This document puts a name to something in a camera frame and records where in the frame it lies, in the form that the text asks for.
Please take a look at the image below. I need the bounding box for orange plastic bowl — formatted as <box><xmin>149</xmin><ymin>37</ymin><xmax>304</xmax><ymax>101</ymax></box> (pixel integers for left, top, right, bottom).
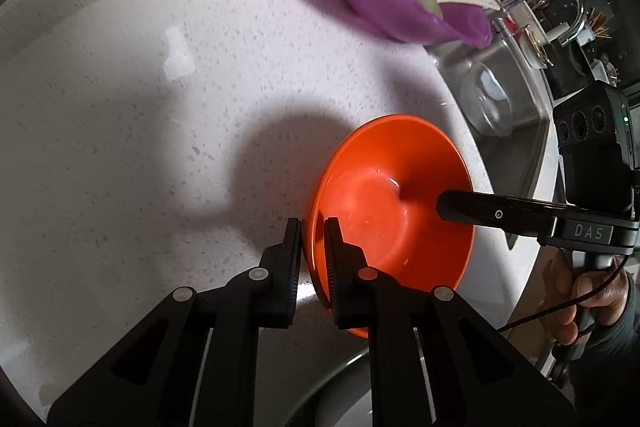
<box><xmin>301</xmin><ymin>114</ymin><xmax>476</xmax><ymax>339</ymax></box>

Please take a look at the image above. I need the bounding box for right hand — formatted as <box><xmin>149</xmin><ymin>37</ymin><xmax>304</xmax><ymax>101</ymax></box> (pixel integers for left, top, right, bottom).
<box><xmin>541</xmin><ymin>250</ymin><xmax>632</xmax><ymax>348</ymax></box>

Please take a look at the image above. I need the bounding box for clear glass bowl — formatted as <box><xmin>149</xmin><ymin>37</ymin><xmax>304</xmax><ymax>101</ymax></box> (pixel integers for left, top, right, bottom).
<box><xmin>459</xmin><ymin>62</ymin><xmax>514</xmax><ymax>139</ymax></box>

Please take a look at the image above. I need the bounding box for white deep plate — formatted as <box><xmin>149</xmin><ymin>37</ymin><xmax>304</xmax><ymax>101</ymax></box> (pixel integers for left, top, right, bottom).
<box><xmin>285</xmin><ymin>348</ymin><xmax>372</xmax><ymax>427</ymax></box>

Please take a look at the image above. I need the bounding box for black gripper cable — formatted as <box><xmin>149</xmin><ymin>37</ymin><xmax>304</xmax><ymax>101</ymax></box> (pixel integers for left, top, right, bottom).
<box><xmin>497</xmin><ymin>253</ymin><xmax>632</xmax><ymax>334</ymax></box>

